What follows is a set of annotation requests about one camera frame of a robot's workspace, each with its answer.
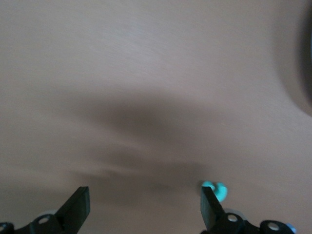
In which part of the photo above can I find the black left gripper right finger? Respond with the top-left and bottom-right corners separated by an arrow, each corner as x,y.
201,186 -> 246,234

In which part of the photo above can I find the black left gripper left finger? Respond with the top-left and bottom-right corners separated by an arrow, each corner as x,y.
29,186 -> 91,234

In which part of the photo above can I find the teal foam letter c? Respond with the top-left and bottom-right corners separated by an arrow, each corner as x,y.
201,180 -> 229,203

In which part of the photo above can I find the brown paper table cover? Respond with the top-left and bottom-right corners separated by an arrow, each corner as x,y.
0,0 -> 312,234

